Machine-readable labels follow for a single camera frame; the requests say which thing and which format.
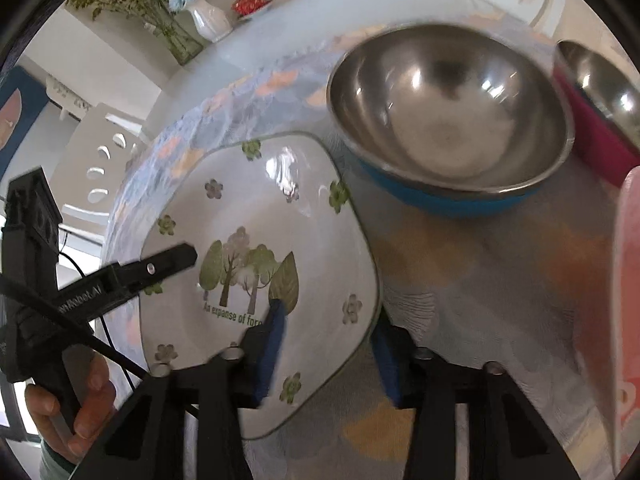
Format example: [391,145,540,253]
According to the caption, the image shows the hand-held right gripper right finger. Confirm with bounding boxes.
[371,310,581,480]

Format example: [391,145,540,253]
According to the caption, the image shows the scale pattern tablecloth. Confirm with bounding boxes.
[102,20,640,480]

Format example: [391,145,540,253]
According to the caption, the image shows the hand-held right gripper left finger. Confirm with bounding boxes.
[75,299,289,480]

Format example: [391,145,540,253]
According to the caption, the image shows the white folding rack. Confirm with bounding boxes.
[45,75,93,121]

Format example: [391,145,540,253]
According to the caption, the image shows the blue steel bowl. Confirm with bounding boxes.
[326,24,576,220]

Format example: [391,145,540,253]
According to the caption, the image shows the person's left hand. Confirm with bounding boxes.
[25,345,118,463]

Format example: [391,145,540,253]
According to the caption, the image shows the pink white bowl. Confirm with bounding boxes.
[611,166,640,473]

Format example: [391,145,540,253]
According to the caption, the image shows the square tree print plate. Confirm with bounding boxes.
[139,131,383,442]

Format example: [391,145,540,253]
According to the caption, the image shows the glass vase with green branches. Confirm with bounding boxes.
[65,0,206,66]

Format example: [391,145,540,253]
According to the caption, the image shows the red ornament on small dish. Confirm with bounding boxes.
[231,0,275,21]

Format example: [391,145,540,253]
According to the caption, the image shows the red steel bowl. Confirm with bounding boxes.
[552,40,640,188]

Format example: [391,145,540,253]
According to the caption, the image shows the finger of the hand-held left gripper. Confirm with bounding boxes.
[107,242,198,306]

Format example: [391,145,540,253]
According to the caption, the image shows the white vase with blue flowers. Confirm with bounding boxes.
[162,0,236,43]

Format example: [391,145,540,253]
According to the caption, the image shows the blue fridge cover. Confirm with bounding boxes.
[0,67,51,171]

